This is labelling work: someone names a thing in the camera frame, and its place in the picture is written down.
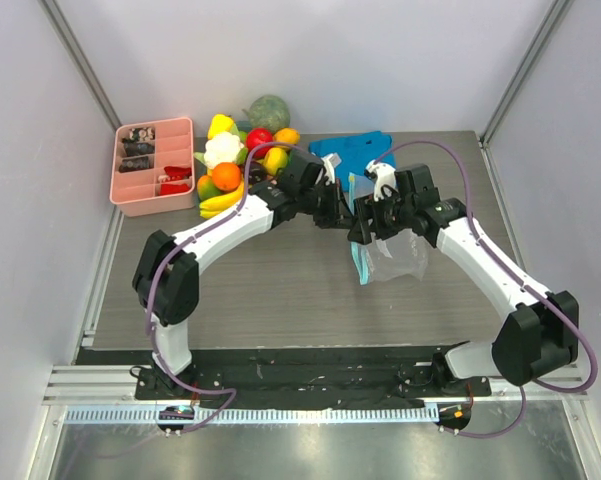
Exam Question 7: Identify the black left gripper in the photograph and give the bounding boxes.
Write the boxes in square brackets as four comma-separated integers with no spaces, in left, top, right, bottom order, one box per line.
[297,177,354,229]

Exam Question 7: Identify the clear zip top bag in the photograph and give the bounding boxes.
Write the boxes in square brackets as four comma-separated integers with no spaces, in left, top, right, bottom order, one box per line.
[347,172,429,286]

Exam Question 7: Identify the orange fruit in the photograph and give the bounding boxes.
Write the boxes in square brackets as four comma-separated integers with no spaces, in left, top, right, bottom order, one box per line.
[211,162,242,192]

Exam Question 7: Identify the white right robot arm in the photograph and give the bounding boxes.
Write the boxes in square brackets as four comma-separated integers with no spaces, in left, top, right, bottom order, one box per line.
[348,162,578,395]

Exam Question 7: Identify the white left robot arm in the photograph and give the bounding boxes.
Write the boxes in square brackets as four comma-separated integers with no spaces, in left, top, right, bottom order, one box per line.
[132,148,351,399]

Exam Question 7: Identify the blue folded cloth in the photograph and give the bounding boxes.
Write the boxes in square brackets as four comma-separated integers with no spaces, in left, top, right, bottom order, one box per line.
[308,131,393,192]

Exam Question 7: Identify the yellow lemon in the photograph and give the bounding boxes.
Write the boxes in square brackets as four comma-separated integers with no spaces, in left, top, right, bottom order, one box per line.
[261,147,288,176]

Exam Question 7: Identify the dark purple mangosteen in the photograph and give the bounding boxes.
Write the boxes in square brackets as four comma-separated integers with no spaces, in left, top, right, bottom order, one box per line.
[240,161,269,187]

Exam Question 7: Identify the orange yellow mango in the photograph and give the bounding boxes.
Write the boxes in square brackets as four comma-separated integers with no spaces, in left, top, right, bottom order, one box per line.
[273,127,300,151]

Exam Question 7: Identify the red apple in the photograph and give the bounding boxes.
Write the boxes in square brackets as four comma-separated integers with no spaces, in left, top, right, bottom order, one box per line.
[246,127,274,160]

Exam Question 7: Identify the green melon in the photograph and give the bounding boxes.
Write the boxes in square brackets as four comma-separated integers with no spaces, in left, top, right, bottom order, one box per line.
[243,94,291,133]

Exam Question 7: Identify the yellow banana bunch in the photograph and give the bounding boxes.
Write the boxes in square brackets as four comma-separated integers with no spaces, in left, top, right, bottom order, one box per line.
[199,182,244,219]

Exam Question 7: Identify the green fruit basket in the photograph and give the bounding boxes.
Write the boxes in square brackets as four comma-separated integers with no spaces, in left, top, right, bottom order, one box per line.
[193,119,300,221]

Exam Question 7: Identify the white cauliflower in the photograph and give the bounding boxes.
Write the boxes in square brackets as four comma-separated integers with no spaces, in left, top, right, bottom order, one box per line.
[202,132,247,170]

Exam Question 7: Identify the green orange mango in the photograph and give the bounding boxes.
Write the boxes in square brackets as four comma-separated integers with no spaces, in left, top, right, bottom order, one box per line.
[196,175,223,201]

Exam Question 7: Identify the yellow bell pepper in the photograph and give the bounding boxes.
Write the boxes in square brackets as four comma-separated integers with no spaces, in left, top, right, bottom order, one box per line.
[207,114,235,140]

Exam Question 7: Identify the pink organizer tray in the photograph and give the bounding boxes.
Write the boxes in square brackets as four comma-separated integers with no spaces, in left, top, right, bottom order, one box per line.
[109,117,195,217]

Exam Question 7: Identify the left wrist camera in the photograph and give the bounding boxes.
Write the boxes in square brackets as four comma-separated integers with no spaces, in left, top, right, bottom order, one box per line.
[321,153,341,185]

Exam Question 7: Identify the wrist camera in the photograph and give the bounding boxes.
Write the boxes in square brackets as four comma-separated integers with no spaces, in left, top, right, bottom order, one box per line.
[365,161,396,202]
[321,153,341,185]

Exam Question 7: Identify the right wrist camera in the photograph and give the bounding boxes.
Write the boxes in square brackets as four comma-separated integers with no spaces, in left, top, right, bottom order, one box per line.
[365,161,396,202]

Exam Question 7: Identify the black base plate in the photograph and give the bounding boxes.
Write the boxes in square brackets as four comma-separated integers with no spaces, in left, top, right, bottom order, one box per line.
[77,346,491,411]

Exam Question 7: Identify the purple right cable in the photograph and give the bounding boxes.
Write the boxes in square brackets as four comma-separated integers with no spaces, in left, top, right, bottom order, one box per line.
[364,139,599,440]

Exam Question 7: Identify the white slotted cable duct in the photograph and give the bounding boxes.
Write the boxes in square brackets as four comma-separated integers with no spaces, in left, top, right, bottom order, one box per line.
[64,404,439,426]

